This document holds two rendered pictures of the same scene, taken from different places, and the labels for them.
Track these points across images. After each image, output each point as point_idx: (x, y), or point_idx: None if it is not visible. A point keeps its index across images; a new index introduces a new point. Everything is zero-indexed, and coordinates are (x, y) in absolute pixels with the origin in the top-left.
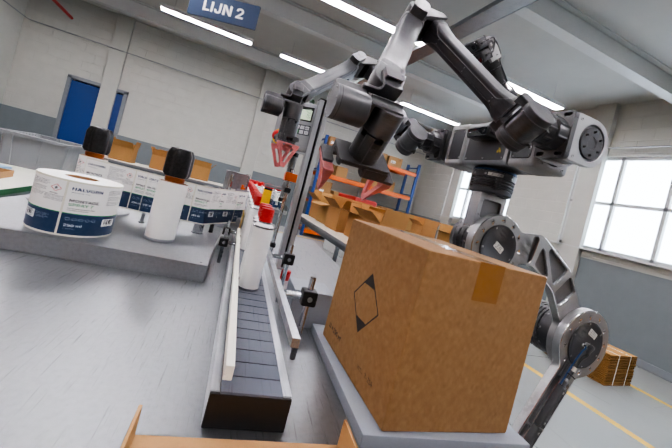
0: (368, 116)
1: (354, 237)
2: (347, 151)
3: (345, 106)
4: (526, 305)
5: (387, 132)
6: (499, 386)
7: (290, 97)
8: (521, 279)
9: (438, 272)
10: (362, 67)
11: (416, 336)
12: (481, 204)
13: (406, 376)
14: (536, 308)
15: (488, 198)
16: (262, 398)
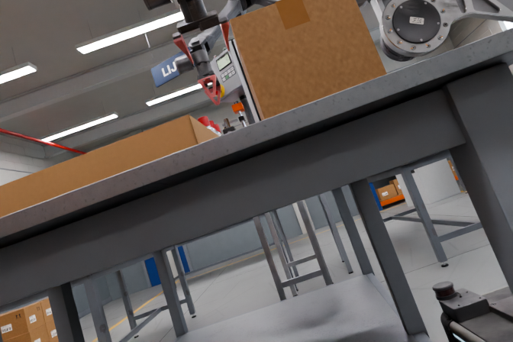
0: None
1: (247, 81)
2: (184, 23)
3: None
4: (340, 6)
5: None
6: (362, 73)
7: (193, 50)
8: None
9: (245, 27)
10: None
11: (257, 75)
12: (382, 3)
13: (269, 104)
14: (353, 2)
15: None
16: None
